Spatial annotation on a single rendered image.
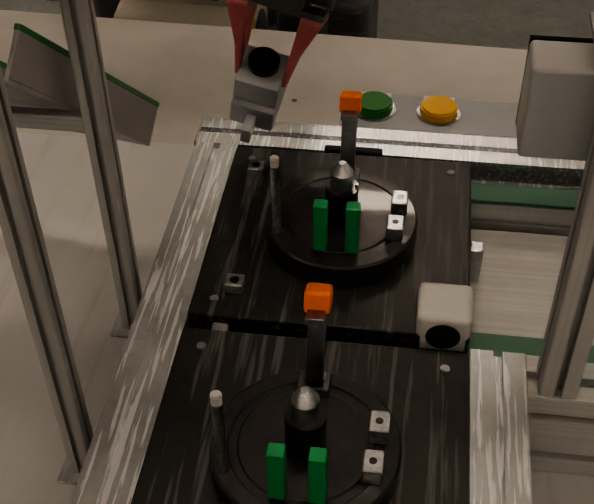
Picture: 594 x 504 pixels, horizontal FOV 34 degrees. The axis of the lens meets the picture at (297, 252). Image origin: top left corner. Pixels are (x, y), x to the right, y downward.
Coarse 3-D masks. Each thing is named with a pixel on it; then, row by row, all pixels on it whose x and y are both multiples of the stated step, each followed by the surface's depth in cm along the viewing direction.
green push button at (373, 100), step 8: (368, 96) 107; (376, 96) 107; (384, 96) 107; (368, 104) 106; (376, 104) 106; (384, 104) 106; (392, 104) 106; (360, 112) 106; (368, 112) 105; (376, 112) 105; (384, 112) 106
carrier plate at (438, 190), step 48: (240, 192) 96; (432, 192) 95; (240, 240) 91; (432, 240) 90; (288, 288) 86; (336, 288) 86; (384, 288) 86; (288, 336) 84; (336, 336) 83; (384, 336) 83
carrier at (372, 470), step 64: (192, 384) 78; (256, 384) 76; (320, 384) 74; (384, 384) 78; (448, 384) 78; (192, 448) 74; (256, 448) 71; (320, 448) 65; (384, 448) 71; (448, 448) 73
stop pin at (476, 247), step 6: (474, 246) 90; (480, 246) 90; (474, 252) 90; (480, 252) 90; (474, 258) 90; (480, 258) 90; (474, 264) 91; (480, 264) 91; (474, 270) 91; (474, 276) 92
